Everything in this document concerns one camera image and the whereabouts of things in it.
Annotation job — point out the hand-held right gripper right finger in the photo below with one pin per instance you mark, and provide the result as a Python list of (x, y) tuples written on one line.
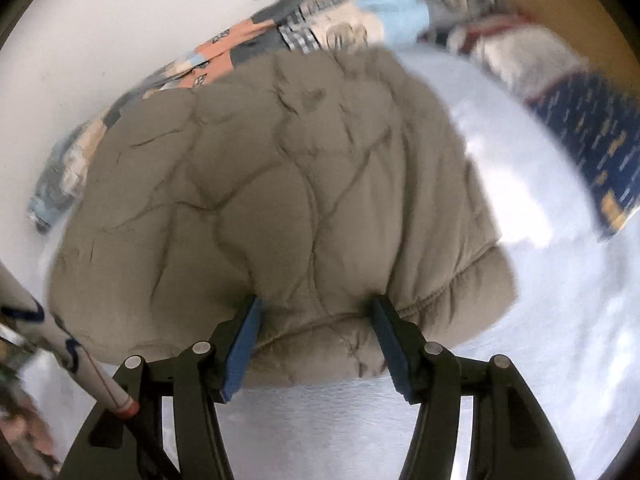
[(395, 355)]

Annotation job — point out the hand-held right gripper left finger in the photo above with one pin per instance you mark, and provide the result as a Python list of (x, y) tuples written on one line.
[(242, 355)]

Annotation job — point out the olive puffer jacket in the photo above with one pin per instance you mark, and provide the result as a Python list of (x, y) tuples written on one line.
[(275, 185)]

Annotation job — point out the person's left forearm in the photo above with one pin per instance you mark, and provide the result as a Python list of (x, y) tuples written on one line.
[(25, 440)]

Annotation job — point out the navy printed cloth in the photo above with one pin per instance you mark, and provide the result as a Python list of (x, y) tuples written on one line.
[(600, 130)]

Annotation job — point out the patchwork printed blanket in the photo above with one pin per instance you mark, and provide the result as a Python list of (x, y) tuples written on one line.
[(320, 15)]

